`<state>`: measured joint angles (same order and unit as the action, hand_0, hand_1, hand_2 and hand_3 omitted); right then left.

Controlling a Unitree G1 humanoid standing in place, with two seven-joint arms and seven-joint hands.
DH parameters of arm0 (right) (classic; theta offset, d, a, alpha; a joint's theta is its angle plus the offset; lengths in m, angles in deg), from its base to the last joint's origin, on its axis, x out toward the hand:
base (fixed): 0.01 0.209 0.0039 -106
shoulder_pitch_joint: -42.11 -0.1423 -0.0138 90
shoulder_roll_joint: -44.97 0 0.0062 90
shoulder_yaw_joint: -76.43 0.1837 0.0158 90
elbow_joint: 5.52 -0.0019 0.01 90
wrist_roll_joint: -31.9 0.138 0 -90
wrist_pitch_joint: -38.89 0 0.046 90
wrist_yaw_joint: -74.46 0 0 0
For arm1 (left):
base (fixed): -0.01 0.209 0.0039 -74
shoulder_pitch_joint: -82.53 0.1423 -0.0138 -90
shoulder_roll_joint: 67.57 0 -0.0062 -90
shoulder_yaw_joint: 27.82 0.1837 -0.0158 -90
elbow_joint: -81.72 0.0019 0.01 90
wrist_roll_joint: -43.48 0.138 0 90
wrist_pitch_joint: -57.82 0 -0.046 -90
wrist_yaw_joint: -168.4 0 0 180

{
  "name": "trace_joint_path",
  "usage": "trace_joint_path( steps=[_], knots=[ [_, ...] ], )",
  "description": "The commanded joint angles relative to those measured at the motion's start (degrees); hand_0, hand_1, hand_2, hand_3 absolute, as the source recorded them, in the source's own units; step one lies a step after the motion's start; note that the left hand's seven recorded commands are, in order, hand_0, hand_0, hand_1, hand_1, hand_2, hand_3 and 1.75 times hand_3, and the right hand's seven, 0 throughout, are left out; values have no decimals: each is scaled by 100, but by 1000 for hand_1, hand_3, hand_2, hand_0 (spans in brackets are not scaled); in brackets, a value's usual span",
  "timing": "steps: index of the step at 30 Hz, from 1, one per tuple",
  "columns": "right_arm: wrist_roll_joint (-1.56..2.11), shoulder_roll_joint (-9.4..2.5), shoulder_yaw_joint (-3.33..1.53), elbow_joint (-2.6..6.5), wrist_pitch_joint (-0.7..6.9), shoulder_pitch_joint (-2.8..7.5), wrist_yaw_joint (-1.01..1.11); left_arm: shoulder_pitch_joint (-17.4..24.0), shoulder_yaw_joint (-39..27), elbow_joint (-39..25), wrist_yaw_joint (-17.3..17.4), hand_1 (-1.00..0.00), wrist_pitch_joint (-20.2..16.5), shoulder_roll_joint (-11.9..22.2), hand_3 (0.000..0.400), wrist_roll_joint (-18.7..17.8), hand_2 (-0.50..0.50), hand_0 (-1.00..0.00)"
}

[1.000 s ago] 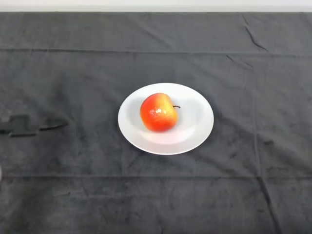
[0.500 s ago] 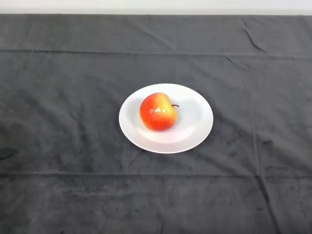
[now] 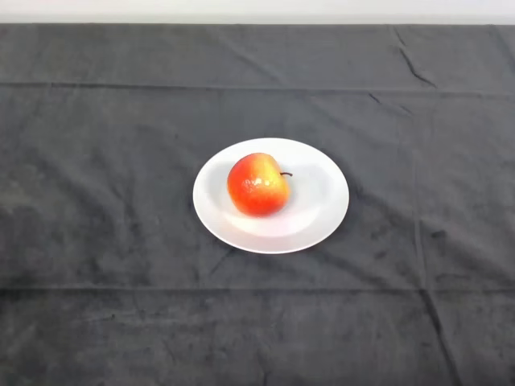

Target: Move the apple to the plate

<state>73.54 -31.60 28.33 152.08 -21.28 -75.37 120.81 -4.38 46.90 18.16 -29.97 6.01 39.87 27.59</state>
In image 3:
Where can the red yellow apple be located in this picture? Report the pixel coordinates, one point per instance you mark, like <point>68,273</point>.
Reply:
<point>257,189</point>

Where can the white round plate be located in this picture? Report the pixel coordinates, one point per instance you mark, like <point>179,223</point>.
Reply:
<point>318,209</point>

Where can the black table cloth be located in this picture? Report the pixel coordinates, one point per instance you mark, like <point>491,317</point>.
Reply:
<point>402,313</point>

